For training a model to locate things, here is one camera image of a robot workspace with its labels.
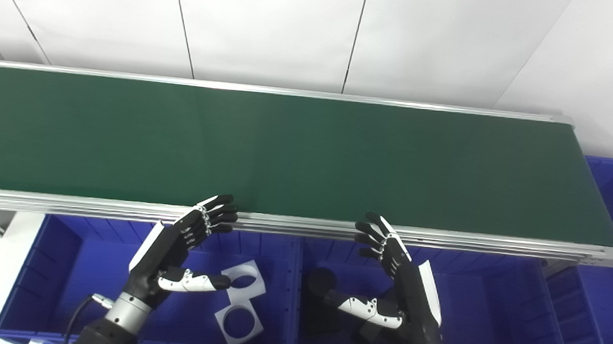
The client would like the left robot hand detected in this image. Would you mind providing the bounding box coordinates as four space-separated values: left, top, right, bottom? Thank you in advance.
124 187 241 314

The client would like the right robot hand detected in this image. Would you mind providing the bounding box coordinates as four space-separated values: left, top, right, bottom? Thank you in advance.
320 209 450 344

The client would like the white square part with hole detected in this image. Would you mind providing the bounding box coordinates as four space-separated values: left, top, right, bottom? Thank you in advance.
220 258 269 304
212 301 266 344

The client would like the black cylinder part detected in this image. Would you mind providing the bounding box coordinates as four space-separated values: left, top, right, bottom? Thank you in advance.
303 266 344 340

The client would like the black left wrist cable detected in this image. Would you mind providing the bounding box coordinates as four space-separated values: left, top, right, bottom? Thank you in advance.
62 291 115 344

